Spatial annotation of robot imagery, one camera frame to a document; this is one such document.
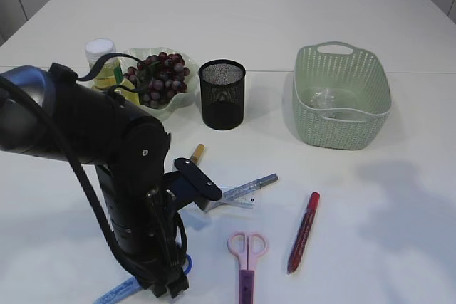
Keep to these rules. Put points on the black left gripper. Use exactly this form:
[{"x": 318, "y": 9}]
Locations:
[{"x": 149, "y": 236}]

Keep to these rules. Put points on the yellow tea bottle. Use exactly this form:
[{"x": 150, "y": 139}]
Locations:
[{"x": 111, "y": 72}]

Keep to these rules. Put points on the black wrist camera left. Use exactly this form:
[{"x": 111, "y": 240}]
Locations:
[{"x": 189, "y": 184}]

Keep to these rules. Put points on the blue scissors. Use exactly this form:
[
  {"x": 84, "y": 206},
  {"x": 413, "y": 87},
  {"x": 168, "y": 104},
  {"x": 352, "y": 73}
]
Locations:
[{"x": 120, "y": 292}]

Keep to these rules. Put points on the clear plastic sheet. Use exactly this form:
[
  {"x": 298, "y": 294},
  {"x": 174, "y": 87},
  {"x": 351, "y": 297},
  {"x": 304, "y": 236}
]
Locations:
[{"x": 332, "y": 102}]

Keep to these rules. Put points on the pink scissors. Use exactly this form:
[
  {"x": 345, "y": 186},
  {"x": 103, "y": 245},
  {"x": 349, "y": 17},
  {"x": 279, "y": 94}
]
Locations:
[{"x": 247, "y": 248}]

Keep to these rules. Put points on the green wavy glass plate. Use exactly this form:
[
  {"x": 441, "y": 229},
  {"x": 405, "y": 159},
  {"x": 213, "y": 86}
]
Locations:
[{"x": 179, "y": 100}]

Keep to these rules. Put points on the silver marker pen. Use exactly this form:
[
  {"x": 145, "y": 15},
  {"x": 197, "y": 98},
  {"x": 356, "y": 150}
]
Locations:
[{"x": 257, "y": 184}]

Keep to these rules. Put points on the purple grape bunch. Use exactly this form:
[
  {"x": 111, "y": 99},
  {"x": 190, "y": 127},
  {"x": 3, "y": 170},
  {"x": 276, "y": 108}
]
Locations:
[{"x": 160, "y": 76}]

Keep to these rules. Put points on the gold marker pen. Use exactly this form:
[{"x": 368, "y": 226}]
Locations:
[{"x": 197, "y": 154}]

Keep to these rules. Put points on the black mesh pen cup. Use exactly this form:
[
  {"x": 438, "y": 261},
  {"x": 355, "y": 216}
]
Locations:
[{"x": 222, "y": 85}]

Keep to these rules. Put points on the red marker pen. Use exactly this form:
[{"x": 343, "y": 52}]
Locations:
[{"x": 303, "y": 233}]

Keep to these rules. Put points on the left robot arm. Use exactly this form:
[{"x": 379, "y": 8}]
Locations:
[{"x": 48, "y": 114}]

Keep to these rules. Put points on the green woven plastic basket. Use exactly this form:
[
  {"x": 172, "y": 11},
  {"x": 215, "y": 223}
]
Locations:
[{"x": 359, "y": 72}]

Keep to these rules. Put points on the clear plastic ruler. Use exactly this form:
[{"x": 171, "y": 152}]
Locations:
[{"x": 238, "y": 197}]

